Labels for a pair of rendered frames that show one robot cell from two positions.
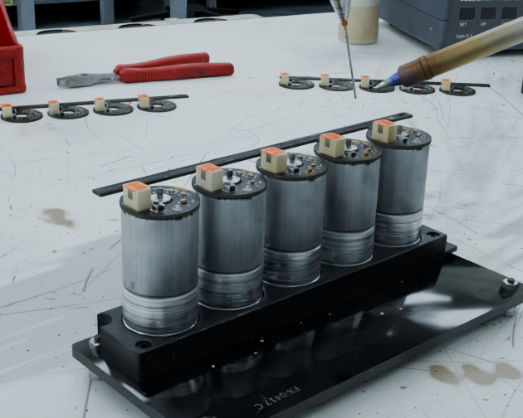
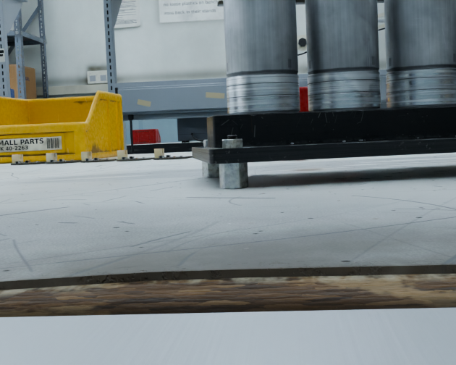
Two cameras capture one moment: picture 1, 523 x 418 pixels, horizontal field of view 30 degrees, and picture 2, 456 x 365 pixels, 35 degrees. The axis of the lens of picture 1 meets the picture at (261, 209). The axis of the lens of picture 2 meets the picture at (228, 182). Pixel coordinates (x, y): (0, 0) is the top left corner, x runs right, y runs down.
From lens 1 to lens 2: 0.20 m
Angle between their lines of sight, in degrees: 39
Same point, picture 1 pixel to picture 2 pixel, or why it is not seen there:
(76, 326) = not seen: hidden behind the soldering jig
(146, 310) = (235, 88)
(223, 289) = (325, 88)
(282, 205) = (399, 16)
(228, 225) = (326, 17)
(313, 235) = (436, 51)
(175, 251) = (258, 23)
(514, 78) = not seen: outside the picture
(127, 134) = not seen: hidden behind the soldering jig
